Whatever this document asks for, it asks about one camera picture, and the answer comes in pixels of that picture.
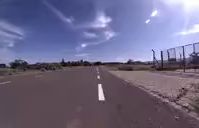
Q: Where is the white dashed centre line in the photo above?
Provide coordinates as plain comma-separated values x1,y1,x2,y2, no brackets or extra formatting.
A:
95,66,106,102

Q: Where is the grey asphalt road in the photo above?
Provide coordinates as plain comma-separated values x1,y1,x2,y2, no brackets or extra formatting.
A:
0,65,199,128

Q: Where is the pale gravel roadside strip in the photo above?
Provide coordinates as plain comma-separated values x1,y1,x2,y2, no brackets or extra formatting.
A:
104,68,199,125

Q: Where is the dry grass verge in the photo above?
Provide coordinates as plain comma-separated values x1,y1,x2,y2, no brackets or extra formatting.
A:
0,66,64,80

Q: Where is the wire mesh fence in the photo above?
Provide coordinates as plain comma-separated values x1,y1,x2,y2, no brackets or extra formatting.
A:
151,38,199,75

